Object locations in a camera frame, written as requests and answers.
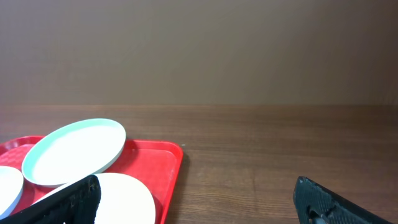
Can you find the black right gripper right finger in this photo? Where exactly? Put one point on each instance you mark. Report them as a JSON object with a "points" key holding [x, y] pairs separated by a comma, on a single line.
{"points": [[316, 204]]}

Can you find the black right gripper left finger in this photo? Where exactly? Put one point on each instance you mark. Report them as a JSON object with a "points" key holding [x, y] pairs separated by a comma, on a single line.
{"points": [[75, 204]]}

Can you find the white plate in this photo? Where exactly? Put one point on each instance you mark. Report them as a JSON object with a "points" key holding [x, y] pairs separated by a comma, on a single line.
{"points": [[124, 199]]}

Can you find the red plastic serving tray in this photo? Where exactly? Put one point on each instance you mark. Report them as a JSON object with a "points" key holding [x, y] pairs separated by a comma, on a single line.
{"points": [[155, 163]]}

